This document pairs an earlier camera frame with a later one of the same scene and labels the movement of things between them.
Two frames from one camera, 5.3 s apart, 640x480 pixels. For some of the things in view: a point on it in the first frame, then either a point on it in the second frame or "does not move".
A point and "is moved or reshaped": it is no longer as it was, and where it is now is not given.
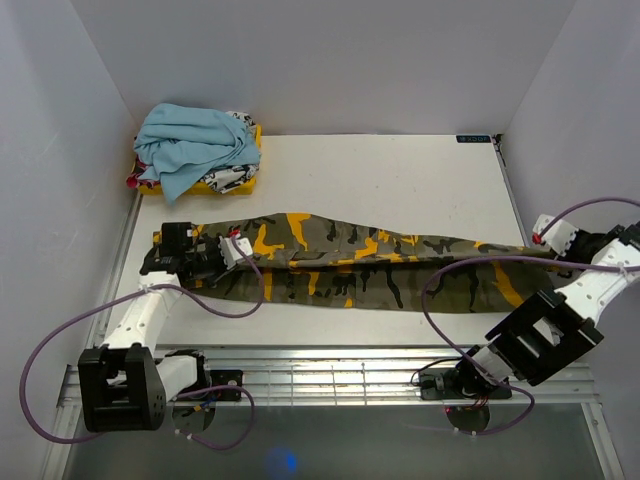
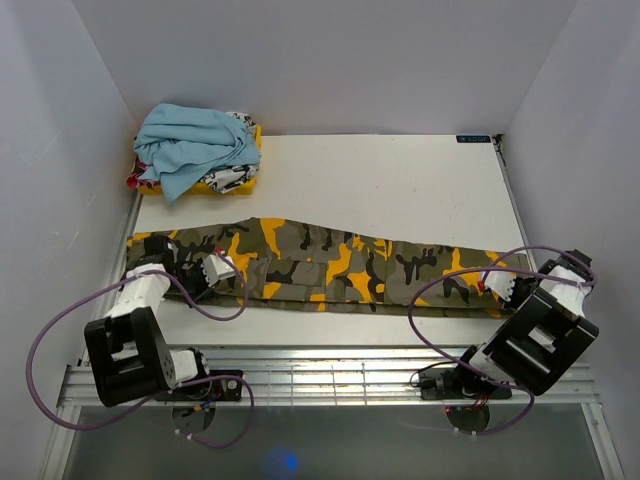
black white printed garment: x=227 y=178 does not move
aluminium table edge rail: x=332 y=375 does not move
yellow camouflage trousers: x=336 y=261 is moved or reshaped
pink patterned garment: x=133 y=180 does not move
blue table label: x=473 y=138 does not move
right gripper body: x=583 y=247 → x=522 y=288
